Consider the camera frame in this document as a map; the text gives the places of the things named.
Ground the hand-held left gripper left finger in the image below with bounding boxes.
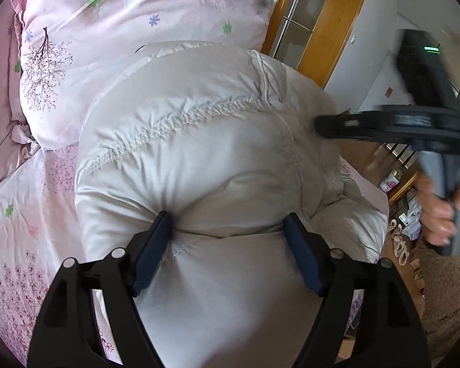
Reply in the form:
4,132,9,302
27,211,174,368

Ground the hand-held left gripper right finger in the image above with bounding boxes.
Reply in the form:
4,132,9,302
283,213,432,368

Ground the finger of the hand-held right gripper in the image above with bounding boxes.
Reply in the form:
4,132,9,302
315,109,385,139

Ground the beige puffer jacket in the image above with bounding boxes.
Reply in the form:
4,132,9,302
75,40,389,368

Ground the person's right hand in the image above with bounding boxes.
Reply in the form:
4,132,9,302
418,172,460,246

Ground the pink floral container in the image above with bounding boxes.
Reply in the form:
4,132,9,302
379,169,404,193

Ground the wooden framed glass door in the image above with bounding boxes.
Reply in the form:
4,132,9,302
272,0,373,90

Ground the brown rug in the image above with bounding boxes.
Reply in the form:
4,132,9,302
421,234,460,339

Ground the pink floral pillow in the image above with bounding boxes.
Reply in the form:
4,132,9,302
18,0,274,151
0,0,37,196

